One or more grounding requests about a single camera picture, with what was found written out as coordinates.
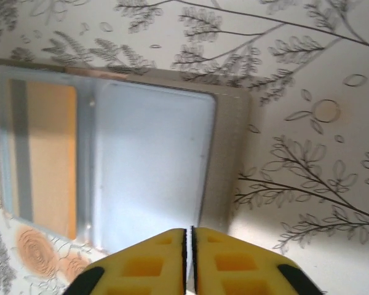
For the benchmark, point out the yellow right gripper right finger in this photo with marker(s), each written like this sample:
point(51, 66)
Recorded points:
point(233, 270)

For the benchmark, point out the grey and teal pouch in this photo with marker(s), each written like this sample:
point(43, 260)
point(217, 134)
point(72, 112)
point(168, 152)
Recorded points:
point(227, 153)

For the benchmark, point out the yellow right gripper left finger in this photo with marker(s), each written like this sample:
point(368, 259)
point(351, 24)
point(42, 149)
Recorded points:
point(141, 267)

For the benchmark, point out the white credit card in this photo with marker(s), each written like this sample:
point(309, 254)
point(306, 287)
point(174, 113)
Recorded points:
point(153, 153)

